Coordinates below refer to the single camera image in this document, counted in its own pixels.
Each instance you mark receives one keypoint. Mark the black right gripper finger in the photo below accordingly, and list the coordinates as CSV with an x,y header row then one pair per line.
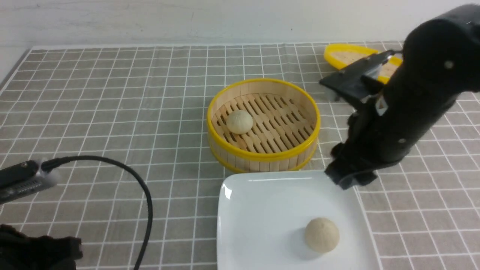
x,y
347,174

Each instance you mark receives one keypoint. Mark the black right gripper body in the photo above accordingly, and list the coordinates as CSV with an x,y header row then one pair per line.
x,y
382,132

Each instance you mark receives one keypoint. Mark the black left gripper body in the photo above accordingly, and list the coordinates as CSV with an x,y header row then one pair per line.
x,y
20,252

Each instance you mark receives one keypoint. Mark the steamed bun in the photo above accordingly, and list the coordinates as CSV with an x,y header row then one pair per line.
x,y
322,235
239,122

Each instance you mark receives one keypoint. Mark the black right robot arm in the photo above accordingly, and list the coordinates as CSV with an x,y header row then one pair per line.
x,y
440,61

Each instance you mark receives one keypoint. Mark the white square plate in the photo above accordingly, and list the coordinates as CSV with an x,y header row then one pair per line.
x,y
261,221

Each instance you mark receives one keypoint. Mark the yellow rimmed bamboo steamer basket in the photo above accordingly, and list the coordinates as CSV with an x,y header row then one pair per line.
x,y
285,131

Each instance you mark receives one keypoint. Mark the yellow rimmed steamer lid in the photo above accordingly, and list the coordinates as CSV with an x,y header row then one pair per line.
x,y
341,55

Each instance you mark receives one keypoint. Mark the grey checked tablecloth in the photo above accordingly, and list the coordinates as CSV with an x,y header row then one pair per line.
x,y
145,107

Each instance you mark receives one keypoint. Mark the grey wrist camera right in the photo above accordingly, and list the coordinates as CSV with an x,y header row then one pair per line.
x,y
358,81

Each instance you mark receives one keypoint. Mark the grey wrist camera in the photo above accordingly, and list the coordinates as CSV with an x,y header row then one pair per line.
x,y
358,81
24,179

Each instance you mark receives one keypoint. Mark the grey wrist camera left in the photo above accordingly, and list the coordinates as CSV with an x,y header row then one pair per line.
x,y
24,179

